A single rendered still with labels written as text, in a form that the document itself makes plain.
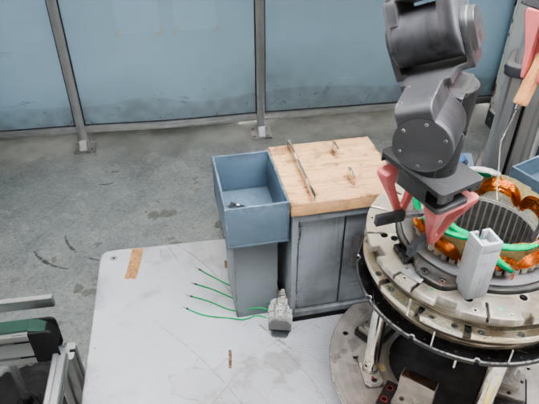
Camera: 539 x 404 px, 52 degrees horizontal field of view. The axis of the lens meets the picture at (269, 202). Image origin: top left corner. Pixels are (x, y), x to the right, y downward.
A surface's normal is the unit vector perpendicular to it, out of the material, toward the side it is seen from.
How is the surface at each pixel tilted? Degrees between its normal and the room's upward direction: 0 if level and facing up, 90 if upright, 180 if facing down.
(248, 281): 90
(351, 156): 0
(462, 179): 3
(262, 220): 90
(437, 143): 92
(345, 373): 0
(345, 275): 90
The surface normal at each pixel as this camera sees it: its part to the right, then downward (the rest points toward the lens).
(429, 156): -0.46, 0.56
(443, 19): -0.55, 0.26
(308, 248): 0.21, 0.58
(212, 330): 0.00, -0.80
